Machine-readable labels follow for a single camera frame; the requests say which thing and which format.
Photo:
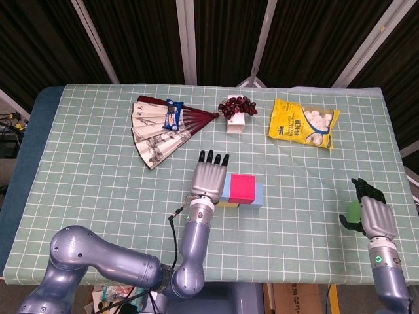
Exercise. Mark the blue snack packet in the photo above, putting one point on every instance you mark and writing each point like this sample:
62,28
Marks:
173,114

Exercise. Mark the painted paper folding fan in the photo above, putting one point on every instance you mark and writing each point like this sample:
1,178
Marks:
150,144

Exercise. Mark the green foam cube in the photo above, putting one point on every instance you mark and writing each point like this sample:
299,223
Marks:
354,211

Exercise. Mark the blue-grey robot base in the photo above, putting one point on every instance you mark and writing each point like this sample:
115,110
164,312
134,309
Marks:
229,299

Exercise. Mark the white metal frame bar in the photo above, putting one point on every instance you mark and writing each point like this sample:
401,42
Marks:
16,104
410,148

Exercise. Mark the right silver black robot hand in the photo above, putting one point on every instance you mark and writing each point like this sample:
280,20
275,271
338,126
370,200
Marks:
379,219

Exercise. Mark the white paper box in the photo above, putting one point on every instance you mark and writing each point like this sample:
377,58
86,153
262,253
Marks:
236,126

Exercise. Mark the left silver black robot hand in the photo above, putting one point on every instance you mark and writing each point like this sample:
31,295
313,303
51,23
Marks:
209,180

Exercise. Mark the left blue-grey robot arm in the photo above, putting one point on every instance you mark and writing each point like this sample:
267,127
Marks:
114,260

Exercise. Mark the colourful printed packaging pile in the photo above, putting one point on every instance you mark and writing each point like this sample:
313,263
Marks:
108,299

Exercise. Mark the yellow foam cube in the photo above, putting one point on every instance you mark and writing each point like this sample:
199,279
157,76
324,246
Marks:
226,204

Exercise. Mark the dark pleated curtain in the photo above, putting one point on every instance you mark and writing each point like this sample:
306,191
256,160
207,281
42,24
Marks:
147,39

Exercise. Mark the green checked tablecloth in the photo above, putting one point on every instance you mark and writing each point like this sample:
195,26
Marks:
278,248

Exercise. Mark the magenta foam cube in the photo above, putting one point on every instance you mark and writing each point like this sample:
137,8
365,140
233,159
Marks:
242,189

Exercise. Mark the dark red grape bunch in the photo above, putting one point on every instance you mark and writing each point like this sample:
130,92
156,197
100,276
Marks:
237,106

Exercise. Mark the yellow marshmallow bag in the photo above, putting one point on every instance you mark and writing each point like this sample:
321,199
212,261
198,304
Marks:
291,124

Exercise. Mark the white metal frame post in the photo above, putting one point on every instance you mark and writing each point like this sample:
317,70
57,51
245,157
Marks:
97,45
265,32
187,42
367,42

